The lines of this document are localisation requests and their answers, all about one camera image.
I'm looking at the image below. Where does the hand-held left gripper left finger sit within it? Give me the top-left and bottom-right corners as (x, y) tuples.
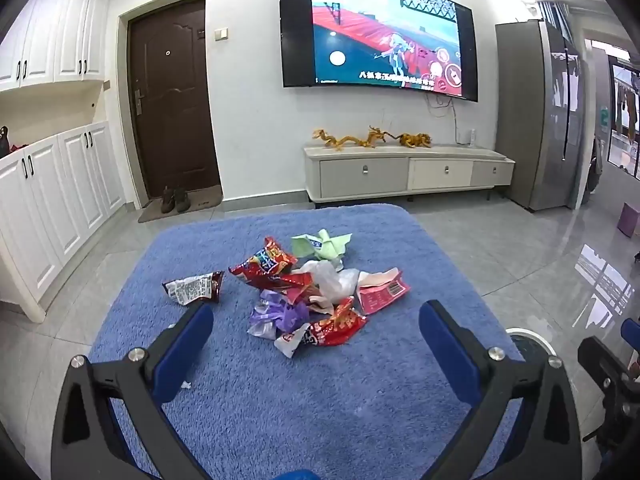
(51, 301), (216, 480)

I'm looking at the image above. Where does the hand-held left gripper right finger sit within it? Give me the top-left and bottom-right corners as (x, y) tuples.
(418, 300), (583, 480)

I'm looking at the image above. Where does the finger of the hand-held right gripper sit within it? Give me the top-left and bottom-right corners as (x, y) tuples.
(621, 318), (640, 361)

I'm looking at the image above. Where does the small dark red wrapper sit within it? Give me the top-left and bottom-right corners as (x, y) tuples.
(161, 271), (226, 307)

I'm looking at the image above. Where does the white round trash bin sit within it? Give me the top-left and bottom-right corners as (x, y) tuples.
(505, 327), (552, 362)

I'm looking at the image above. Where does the pink snack wrapper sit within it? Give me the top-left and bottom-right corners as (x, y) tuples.
(355, 269), (412, 316)

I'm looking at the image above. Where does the purple plastic wrapper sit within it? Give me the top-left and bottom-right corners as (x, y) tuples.
(247, 290), (311, 338)

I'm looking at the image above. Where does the large red snack bag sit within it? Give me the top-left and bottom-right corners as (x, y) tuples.
(228, 236), (313, 293)

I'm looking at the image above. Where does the red and white snack wrapper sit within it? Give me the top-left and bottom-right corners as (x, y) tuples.
(274, 297), (368, 359)

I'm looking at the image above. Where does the white plastic bag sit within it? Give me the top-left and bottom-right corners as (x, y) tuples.
(292, 259), (362, 306)

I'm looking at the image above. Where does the green wrapper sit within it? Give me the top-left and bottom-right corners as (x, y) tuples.
(291, 228), (353, 262)

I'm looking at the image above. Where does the purple stool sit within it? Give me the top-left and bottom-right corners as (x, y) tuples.
(617, 202), (640, 238)

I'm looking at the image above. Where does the blue fluffy rug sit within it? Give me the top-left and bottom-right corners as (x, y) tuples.
(87, 203), (526, 480)

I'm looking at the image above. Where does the brown doormat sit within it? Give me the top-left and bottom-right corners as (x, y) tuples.
(137, 185), (223, 223)

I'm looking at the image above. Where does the white and grey television stand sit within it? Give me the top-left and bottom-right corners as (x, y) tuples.
(302, 141), (516, 205)

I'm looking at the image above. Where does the white lower cabinet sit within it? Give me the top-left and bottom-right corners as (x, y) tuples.
(0, 120), (126, 323)

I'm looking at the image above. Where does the glass balcony door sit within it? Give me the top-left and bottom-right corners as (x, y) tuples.
(606, 55), (640, 181)

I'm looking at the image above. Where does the grey refrigerator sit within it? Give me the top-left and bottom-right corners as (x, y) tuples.
(495, 20), (587, 211)

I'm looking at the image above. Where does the dark brown entrance door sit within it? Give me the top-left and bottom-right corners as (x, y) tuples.
(127, 0), (222, 206)

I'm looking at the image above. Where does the television cable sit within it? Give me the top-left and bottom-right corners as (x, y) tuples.
(425, 91), (460, 146)

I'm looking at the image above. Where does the wall-mounted television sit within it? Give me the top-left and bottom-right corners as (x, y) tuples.
(278, 0), (478, 102)

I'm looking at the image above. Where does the white upper wall cabinet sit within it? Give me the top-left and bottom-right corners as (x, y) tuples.
(0, 0), (110, 93)

